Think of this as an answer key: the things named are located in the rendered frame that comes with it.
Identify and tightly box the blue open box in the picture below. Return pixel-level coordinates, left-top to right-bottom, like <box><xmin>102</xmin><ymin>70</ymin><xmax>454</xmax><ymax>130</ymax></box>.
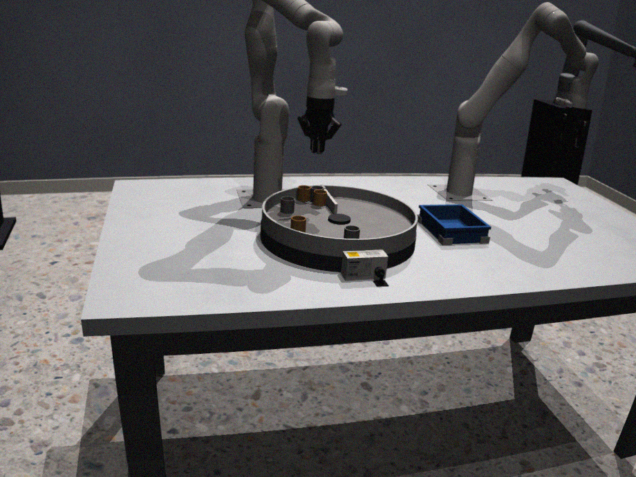
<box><xmin>419</xmin><ymin>205</ymin><xmax>492</xmax><ymax>244</ymax></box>

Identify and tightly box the bronze bushing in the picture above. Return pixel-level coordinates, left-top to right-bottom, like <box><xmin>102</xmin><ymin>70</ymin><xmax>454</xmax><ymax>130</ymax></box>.
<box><xmin>290</xmin><ymin>216</ymin><xmax>306</xmax><ymax>233</ymax></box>
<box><xmin>313</xmin><ymin>189</ymin><xmax>327</xmax><ymax>206</ymax></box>
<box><xmin>297</xmin><ymin>185</ymin><xmax>311</xmax><ymax>202</ymax></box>

